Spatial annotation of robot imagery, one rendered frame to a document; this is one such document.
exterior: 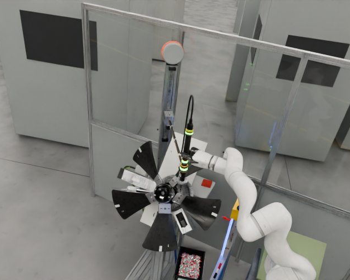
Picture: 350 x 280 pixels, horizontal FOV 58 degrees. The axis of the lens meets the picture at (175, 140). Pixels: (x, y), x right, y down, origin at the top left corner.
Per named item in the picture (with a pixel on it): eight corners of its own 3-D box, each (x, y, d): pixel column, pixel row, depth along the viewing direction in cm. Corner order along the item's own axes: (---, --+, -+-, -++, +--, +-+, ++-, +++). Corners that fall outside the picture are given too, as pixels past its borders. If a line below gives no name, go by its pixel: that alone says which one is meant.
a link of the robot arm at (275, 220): (280, 278, 155) (309, 263, 155) (293, 299, 145) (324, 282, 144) (243, 210, 134) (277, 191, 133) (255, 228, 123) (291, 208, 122)
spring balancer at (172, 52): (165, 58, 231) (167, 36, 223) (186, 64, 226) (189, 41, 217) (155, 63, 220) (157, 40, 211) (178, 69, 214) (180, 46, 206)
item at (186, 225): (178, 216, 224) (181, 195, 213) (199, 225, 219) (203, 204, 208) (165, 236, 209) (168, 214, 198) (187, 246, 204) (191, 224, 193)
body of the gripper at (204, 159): (208, 173, 171) (189, 166, 175) (214, 163, 179) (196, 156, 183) (210, 161, 167) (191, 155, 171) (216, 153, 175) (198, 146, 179)
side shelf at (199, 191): (176, 170, 278) (176, 167, 276) (214, 185, 266) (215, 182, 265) (164, 185, 259) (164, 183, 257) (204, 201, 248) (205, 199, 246)
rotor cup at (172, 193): (154, 199, 207) (147, 199, 195) (162, 179, 208) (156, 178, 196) (174, 208, 202) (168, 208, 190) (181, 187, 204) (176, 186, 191)
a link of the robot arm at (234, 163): (236, 154, 142) (224, 144, 173) (226, 187, 144) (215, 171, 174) (255, 160, 143) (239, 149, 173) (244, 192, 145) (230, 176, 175)
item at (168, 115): (162, 118, 242) (163, 109, 237) (171, 119, 243) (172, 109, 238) (164, 125, 233) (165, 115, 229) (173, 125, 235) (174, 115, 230)
